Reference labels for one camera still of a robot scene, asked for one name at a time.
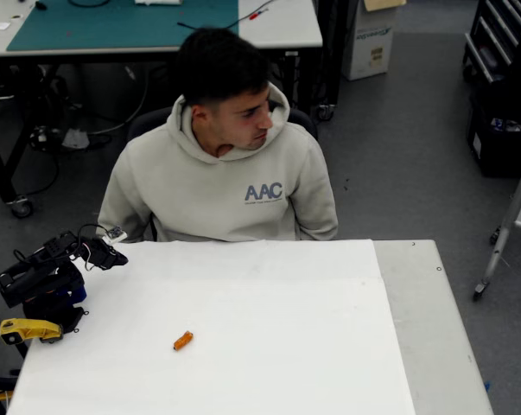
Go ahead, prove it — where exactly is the small orange object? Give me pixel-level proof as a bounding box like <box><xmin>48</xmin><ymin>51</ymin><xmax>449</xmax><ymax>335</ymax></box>
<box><xmin>173</xmin><ymin>330</ymin><xmax>194</xmax><ymax>352</ymax></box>

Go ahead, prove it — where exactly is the large white paper sheet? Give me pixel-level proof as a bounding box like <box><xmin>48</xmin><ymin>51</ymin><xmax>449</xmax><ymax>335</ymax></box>
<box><xmin>7</xmin><ymin>239</ymin><xmax>416</xmax><ymax>415</ymax></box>

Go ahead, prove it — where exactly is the crumpled white paper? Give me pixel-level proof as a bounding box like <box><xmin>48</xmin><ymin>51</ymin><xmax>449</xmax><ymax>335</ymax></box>
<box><xmin>62</xmin><ymin>128</ymin><xmax>90</xmax><ymax>150</ymax></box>

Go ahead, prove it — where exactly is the grey workbench on casters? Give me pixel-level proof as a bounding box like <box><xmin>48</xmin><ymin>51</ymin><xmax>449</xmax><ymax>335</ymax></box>
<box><xmin>0</xmin><ymin>0</ymin><xmax>324</xmax><ymax>219</ymax></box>

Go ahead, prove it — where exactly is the black camera cable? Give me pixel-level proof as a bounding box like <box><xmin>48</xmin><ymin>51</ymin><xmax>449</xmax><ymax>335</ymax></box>
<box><xmin>77</xmin><ymin>222</ymin><xmax>114</xmax><ymax>243</ymax></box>

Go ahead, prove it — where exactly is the man in grey hoodie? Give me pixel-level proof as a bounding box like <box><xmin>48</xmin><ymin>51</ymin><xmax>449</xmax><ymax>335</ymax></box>
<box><xmin>96</xmin><ymin>26</ymin><xmax>340</xmax><ymax>243</ymax></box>

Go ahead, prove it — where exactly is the red handled tool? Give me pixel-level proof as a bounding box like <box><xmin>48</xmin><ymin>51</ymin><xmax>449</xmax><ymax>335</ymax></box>
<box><xmin>238</xmin><ymin>2</ymin><xmax>272</xmax><ymax>22</ymax></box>

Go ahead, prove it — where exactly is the small wrist camera board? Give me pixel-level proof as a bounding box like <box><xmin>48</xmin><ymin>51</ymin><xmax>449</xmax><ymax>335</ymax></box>
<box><xmin>103</xmin><ymin>226</ymin><xmax>128</xmax><ymax>244</ymax></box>

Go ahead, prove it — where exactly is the white cardboard box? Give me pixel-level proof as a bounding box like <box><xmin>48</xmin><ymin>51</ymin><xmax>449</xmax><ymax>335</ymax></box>
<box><xmin>340</xmin><ymin>0</ymin><xmax>397</xmax><ymax>81</ymax></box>

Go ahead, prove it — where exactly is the yellow table clamp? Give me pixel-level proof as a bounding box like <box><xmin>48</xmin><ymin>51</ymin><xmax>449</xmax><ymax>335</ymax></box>
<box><xmin>0</xmin><ymin>318</ymin><xmax>65</xmax><ymax>346</ymax></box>

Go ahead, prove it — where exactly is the tan paper folder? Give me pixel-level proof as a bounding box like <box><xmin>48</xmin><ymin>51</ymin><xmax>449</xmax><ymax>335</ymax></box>
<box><xmin>363</xmin><ymin>0</ymin><xmax>407</xmax><ymax>12</ymax></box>

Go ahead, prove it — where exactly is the green cutting mat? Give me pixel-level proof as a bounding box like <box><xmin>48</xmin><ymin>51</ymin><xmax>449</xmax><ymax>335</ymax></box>
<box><xmin>6</xmin><ymin>0</ymin><xmax>239</xmax><ymax>52</ymax></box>

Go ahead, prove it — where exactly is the black storage bin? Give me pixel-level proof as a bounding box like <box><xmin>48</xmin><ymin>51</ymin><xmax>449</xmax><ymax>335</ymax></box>
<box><xmin>466</xmin><ymin>93</ymin><xmax>521</xmax><ymax>178</ymax></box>

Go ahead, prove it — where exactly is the grey stand leg with caster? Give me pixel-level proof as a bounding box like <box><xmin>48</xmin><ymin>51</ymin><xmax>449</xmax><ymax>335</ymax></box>
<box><xmin>473</xmin><ymin>142</ymin><xmax>521</xmax><ymax>303</ymax></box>

